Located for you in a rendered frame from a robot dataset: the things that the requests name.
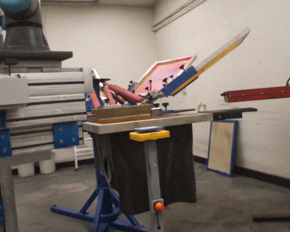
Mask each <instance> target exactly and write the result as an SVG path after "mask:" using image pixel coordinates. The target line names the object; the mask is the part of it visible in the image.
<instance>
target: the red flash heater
mask: <svg viewBox="0 0 290 232"><path fill-rule="evenodd" d="M223 93H226V96H223V97H224V101H225V102H245V101H257V100H269V99H281V98H290V86H279V87H263V88H256V89H245V90H234V91H225V92H223Z"/></svg>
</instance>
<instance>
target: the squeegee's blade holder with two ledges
mask: <svg viewBox="0 0 290 232"><path fill-rule="evenodd" d="M143 116H150V114H146V115H136V116H126V117H116V118H106V119H98V121H103V120H112V119H123V118H133V117H143Z"/></svg>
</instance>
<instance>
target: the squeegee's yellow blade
mask: <svg viewBox="0 0 290 232"><path fill-rule="evenodd" d="M141 118H151V116H143V117H133V118H123V119H112V120H103V121H97V122H95V123H96V124H97V123H102V122H112V121H122V120H132V119H141Z"/></svg>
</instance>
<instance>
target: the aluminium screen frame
mask: <svg viewBox="0 0 290 232"><path fill-rule="evenodd" d="M153 118H155V119H151V120H141V121H131V122H121V123H117V124H107V125H103V124H96V123H92V122H82V125H83V129H84V130H86V131H90V132H93V133H97V134H104V133H113V132H122V131H133V129H134V128H143V127H152V126H159V127H166V126H175V125H184V124H192V123H197V122H206V121H213V113H169V114H162V115H161V116H154V117H153Z"/></svg>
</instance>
